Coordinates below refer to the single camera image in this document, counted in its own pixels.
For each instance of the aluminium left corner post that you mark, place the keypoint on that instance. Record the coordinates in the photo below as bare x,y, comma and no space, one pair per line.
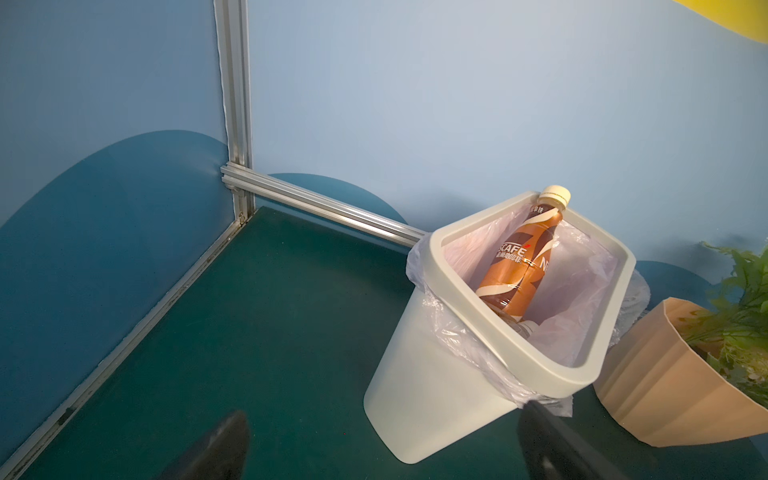
231,22

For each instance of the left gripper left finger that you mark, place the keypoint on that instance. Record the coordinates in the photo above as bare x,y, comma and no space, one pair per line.
220,453

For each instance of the translucent bin liner bag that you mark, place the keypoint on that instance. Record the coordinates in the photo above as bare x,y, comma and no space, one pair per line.
589,298

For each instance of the brown coffee bottle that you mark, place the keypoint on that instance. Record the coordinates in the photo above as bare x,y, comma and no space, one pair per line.
520,263

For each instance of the artificial white flower plant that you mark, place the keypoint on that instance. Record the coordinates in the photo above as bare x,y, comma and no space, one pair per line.
732,337

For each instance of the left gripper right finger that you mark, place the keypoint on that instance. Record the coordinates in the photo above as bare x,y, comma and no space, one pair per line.
552,450

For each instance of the white plastic trash bin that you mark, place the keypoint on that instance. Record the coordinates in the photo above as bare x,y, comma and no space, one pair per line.
422,398

